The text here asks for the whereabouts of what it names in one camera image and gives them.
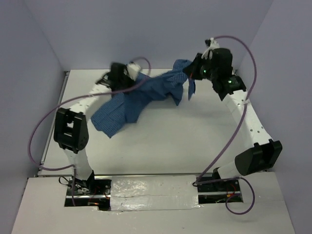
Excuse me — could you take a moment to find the white taped cover sheet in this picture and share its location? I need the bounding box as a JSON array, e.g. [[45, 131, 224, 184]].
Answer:
[[110, 175, 200, 212]]

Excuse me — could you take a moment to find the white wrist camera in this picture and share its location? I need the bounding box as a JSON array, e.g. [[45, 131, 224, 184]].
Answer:
[[201, 38, 220, 59], [126, 62, 141, 81]]

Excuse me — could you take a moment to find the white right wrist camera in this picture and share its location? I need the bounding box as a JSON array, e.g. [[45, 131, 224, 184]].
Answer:
[[201, 38, 220, 59]]

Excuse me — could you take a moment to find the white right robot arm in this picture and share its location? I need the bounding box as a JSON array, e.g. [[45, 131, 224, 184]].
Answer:
[[190, 48, 283, 191]]

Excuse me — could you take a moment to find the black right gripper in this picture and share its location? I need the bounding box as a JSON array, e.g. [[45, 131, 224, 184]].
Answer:
[[184, 52, 218, 81]]

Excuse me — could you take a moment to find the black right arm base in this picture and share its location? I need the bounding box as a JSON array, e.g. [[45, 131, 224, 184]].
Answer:
[[192, 173, 243, 204]]

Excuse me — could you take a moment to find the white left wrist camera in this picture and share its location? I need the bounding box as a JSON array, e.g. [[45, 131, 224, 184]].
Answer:
[[126, 62, 141, 81]]

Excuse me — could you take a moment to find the aluminium table edge rail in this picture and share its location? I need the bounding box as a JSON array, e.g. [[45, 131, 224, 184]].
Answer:
[[40, 71, 70, 166]]

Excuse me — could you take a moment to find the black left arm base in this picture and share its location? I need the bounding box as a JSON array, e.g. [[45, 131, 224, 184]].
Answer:
[[64, 179, 112, 211]]

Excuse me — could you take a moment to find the blue checkered long sleeve shirt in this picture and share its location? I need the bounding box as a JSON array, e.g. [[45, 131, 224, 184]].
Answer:
[[91, 59, 191, 138]]

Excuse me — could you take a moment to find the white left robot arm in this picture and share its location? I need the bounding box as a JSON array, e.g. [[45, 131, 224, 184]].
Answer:
[[54, 62, 141, 194]]

